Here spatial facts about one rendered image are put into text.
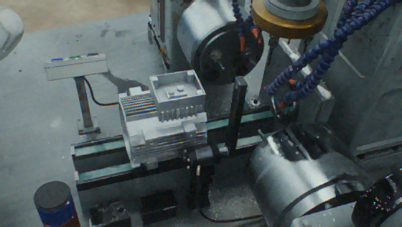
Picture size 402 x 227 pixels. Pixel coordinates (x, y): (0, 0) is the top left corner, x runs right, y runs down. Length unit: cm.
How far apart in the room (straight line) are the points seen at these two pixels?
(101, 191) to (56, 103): 48
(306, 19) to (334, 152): 31
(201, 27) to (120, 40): 60
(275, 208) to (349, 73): 45
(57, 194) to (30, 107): 82
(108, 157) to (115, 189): 10
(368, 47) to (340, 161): 33
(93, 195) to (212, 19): 62
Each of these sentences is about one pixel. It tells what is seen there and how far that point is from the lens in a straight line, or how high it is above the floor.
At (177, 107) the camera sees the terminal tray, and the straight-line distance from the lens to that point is 102.
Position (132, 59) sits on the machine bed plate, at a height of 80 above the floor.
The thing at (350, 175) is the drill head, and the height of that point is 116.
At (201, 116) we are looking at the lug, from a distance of 104.
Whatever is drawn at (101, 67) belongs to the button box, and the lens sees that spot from 125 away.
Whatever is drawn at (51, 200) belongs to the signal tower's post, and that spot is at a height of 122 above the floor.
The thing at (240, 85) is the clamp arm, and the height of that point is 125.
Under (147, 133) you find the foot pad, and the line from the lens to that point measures 101.
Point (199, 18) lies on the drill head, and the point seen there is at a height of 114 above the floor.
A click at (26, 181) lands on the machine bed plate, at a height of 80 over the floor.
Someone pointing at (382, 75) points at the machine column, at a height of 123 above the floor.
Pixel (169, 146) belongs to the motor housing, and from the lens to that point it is 105.
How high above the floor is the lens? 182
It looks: 45 degrees down
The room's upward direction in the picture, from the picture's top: 6 degrees clockwise
